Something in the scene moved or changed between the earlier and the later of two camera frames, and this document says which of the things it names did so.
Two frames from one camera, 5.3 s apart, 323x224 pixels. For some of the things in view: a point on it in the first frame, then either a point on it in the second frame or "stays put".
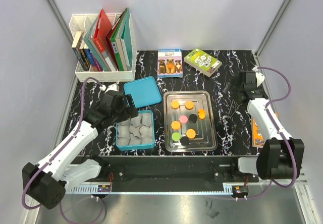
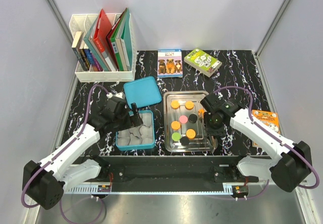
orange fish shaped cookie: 201,114 stays put
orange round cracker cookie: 175,104 stays put
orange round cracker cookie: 189,105 stays put
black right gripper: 235,84 → 209,130
